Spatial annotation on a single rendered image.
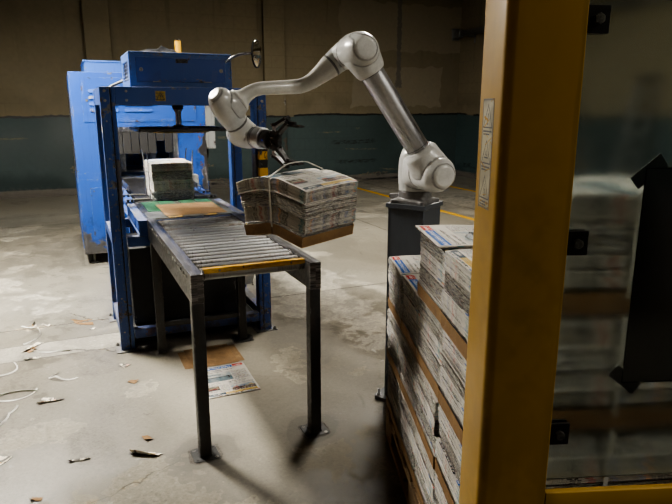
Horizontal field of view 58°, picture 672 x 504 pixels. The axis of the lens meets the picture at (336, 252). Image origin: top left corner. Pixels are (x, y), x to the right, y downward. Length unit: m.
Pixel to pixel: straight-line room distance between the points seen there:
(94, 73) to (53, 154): 5.27
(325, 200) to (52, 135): 9.10
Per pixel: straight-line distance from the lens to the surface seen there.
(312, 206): 2.21
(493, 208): 0.73
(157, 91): 3.69
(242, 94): 2.54
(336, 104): 12.15
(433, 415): 1.88
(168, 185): 4.46
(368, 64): 2.50
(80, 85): 5.97
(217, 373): 3.47
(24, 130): 11.13
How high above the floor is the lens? 1.43
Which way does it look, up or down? 13 degrees down
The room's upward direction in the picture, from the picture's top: straight up
